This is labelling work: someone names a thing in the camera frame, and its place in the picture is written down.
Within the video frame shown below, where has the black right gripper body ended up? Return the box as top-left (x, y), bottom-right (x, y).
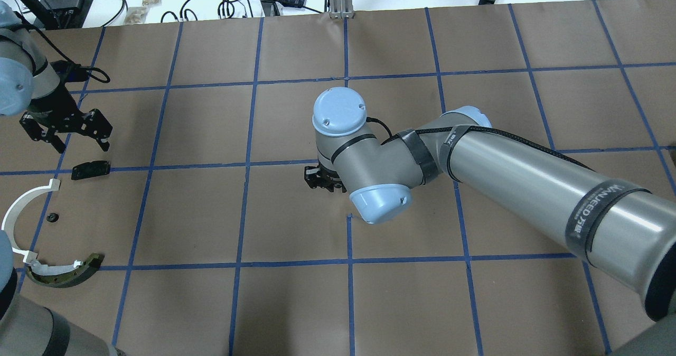
top-left (303, 163), bottom-right (347, 194)

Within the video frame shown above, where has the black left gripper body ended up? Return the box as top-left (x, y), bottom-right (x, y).
top-left (19, 87), bottom-right (112, 143)

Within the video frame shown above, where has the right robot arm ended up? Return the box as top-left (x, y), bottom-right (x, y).
top-left (304, 87), bottom-right (675, 355)

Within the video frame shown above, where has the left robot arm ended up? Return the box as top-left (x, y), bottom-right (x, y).
top-left (1, 3), bottom-right (125, 355)

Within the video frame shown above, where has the small black flat part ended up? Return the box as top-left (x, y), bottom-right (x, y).
top-left (71, 160), bottom-right (111, 181)

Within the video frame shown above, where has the white curved plastic arc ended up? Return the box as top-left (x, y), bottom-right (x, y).
top-left (1, 179), bottom-right (62, 264)

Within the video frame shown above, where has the black device on stand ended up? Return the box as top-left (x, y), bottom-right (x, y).
top-left (10, 0), bottom-right (94, 30)

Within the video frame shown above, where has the olive green brake shoe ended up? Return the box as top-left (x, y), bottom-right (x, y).
top-left (26, 253), bottom-right (105, 288)

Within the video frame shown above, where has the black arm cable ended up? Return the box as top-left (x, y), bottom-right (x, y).
top-left (0, 7), bottom-right (111, 85)

